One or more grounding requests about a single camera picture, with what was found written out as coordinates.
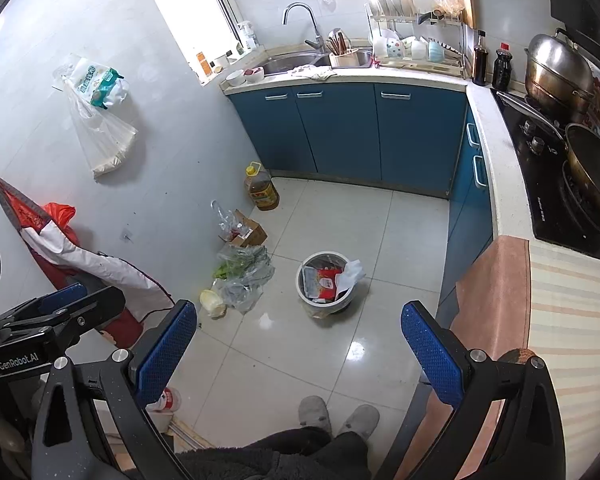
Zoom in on blue kitchen cabinet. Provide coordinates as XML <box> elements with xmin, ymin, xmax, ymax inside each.
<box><xmin>227</xmin><ymin>80</ymin><xmax>496</xmax><ymax>306</ymax></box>

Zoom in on red white hanging cloth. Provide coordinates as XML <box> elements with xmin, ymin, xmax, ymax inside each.
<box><xmin>0</xmin><ymin>172</ymin><xmax>177</xmax><ymax>350</ymax></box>

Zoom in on steel sink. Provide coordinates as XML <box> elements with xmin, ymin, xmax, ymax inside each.
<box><xmin>257</xmin><ymin>47</ymin><xmax>376</xmax><ymax>73</ymax></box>

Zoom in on dish soap bottle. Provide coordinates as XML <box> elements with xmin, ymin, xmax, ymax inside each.
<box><xmin>236</xmin><ymin>20</ymin><xmax>259</xmax><ymax>54</ymax></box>

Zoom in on white bin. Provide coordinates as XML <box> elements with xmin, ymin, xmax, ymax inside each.
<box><xmin>295</xmin><ymin>251</ymin><xmax>366</xmax><ymax>319</ymax></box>

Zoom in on red white cup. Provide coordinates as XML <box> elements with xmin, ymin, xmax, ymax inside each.
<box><xmin>147</xmin><ymin>387</ymin><xmax>182</xmax><ymax>414</ymax></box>

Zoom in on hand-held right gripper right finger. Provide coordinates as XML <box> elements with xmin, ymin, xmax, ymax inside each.
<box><xmin>377</xmin><ymin>300</ymin><xmax>567</xmax><ymax>480</ymax></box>

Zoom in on window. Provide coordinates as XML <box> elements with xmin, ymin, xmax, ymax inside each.
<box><xmin>139</xmin><ymin>0</ymin><xmax>245</xmax><ymax>84</ymax></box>

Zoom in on white dish cloth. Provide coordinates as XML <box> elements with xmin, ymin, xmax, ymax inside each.
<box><xmin>290</xmin><ymin>64</ymin><xmax>339</xmax><ymax>81</ymax></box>

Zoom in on metal dish rack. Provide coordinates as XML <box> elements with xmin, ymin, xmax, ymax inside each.
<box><xmin>364</xmin><ymin>2</ymin><xmax>473</xmax><ymax>78</ymax></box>

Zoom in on napa cabbage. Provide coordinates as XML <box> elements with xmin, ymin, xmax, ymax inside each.
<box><xmin>200</xmin><ymin>289</ymin><xmax>227</xmax><ymax>319</ymax></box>

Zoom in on green white package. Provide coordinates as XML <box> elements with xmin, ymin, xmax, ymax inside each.
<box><xmin>72</xmin><ymin>57</ymin><xmax>131</xmax><ymax>109</ymax></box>

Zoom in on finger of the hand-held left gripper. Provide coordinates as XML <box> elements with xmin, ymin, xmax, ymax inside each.
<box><xmin>0</xmin><ymin>282</ymin><xmax>89</xmax><ymax>332</ymax></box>
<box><xmin>45</xmin><ymin>286</ymin><xmax>127</xmax><ymax>343</ymax></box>

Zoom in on steel pot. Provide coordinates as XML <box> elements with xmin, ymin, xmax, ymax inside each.
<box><xmin>524</xmin><ymin>30</ymin><xmax>596</xmax><ymax>116</ymax></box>

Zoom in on white tissue paper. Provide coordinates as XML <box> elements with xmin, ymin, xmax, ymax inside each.
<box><xmin>336</xmin><ymin>259</ymin><xmax>367</xmax><ymax>293</ymax></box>

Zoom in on person's dark fleece trousers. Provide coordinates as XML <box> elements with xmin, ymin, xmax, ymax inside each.
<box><xmin>125</xmin><ymin>425</ymin><xmax>372</xmax><ymax>480</ymax></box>

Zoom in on clear bag of grain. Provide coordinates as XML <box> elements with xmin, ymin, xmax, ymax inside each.
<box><xmin>55</xmin><ymin>55</ymin><xmax>140</xmax><ymax>182</ymax></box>

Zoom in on cardboard box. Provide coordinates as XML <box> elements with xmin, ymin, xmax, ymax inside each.
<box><xmin>219</xmin><ymin>208</ymin><xmax>269</xmax><ymax>248</ymax></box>

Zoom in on utensil holder with chopsticks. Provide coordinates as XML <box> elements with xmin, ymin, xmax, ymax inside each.
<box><xmin>326</xmin><ymin>27</ymin><xmax>361</xmax><ymax>68</ymax></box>

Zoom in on orange plastic bag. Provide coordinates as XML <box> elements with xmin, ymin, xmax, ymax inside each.
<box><xmin>42</xmin><ymin>202</ymin><xmax>77</xmax><ymax>234</ymax></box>

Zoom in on tall dark sauce bottle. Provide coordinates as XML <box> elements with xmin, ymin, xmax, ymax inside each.
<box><xmin>472</xmin><ymin>30</ymin><xmax>490</xmax><ymax>86</ymax></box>

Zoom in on black wok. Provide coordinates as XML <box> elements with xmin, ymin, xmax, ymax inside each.
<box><xmin>497</xmin><ymin>90</ymin><xmax>600</xmax><ymax>213</ymax></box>

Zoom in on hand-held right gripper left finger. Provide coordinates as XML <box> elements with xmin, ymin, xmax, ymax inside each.
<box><xmin>31</xmin><ymin>299</ymin><xmax>198</xmax><ymax>480</ymax></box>

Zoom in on empty clear plastic bottle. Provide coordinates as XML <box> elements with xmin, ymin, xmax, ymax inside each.
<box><xmin>210</xmin><ymin>200</ymin><xmax>241</xmax><ymax>241</ymax></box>

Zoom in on cooking oil bottle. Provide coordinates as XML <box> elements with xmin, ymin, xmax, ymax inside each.
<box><xmin>243</xmin><ymin>161</ymin><xmax>281</xmax><ymax>212</ymax></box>

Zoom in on black gas stove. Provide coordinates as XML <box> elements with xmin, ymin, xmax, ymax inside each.
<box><xmin>495</xmin><ymin>90</ymin><xmax>600</xmax><ymax>266</ymax></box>

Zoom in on grey slipper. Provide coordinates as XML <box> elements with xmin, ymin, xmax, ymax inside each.
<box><xmin>298</xmin><ymin>395</ymin><xmax>333</xmax><ymax>438</ymax></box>
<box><xmin>334</xmin><ymin>404</ymin><xmax>381</xmax><ymax>442</ymax></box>

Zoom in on chrome faucet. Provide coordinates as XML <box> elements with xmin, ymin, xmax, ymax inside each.
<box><xmin>282</xmin><ymin>2</ymin><xmax>331</xmax><ymax>53</ymax></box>

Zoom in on red capped dark bottle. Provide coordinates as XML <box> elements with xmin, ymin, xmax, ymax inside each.
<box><xmin>491</xmin><ymin>42</ymin><xmax>514</xmax><ymax>92</ymax></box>

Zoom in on bag of green vegetables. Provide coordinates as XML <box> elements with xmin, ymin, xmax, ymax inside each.
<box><xmin>211</xmin><ymin>244</ymin><xmax>276</xmax><ymax>314</ymax></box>

